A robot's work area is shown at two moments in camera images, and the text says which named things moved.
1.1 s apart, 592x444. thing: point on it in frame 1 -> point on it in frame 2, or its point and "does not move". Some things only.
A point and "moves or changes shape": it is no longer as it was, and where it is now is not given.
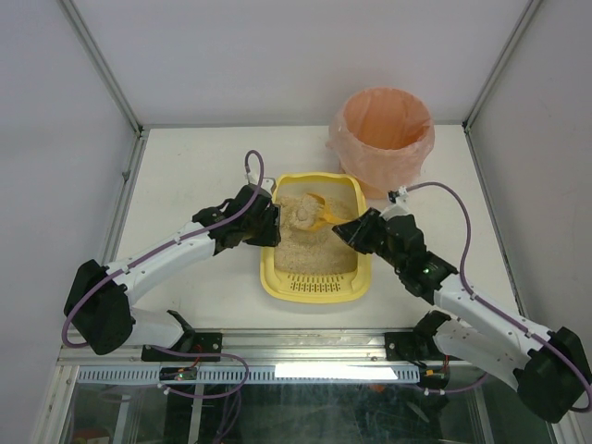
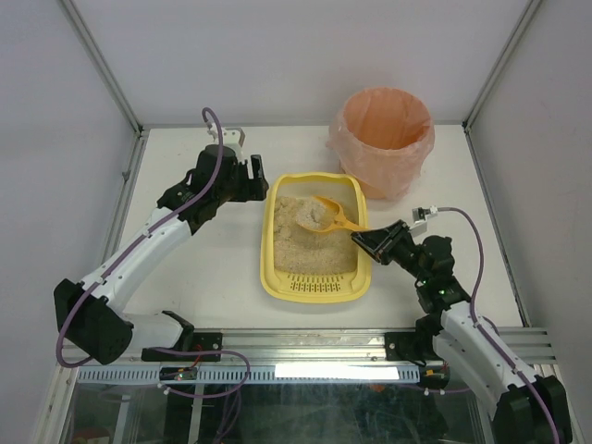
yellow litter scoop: x=314 y=215 moves or changes shape
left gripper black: x=269 y=224 -> x=252 y=180
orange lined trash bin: x=382 y=136 does not move
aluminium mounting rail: x=259 y=346 does not move
